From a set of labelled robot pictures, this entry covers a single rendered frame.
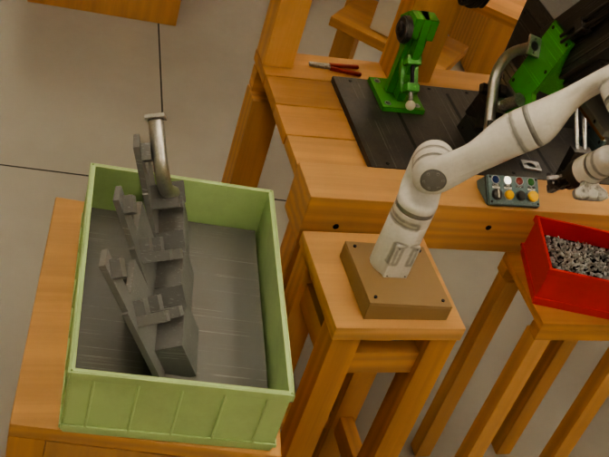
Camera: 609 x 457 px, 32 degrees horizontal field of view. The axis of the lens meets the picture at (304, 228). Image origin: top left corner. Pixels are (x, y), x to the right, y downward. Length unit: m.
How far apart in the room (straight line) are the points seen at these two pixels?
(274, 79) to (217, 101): 1.50
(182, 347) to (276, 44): 1.20
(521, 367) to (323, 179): 0.70
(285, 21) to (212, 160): 1.26
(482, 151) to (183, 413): 0.80
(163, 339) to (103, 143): 2.08
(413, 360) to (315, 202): 0.45
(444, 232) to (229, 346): 0.80
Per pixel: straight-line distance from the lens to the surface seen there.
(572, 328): 2.69
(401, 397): 2.57
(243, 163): 3.21
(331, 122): 2.86
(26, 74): 4.38
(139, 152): 2.12
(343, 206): 2.58
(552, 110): 2.18
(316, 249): 2.47
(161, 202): 2.21
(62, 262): 2.36
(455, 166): 2.21
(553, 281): 2.63
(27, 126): 4.09
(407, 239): 2.33
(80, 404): 1.98
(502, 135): 2.18
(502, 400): 2.83
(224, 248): 2.39
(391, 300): 2.33
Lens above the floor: 2.39
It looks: 38 degrees down
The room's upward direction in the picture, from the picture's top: 19 degrees clockwise
